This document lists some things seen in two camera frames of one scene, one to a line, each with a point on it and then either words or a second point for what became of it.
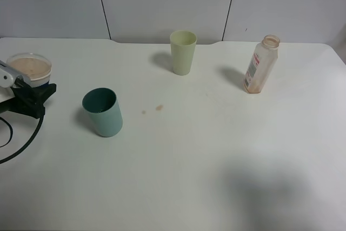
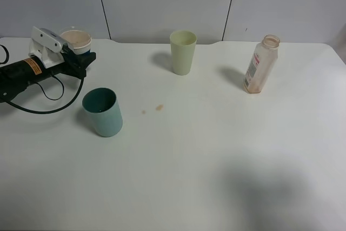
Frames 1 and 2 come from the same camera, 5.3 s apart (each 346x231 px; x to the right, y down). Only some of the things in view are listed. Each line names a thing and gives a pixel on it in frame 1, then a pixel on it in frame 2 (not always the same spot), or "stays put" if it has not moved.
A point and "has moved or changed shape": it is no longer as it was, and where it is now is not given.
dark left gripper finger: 28,100 → 31,71
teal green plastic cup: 103,111 stays put
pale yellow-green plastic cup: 183,45 stays put
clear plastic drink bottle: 264,60 stays put
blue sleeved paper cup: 37,67 has moved or changed shape
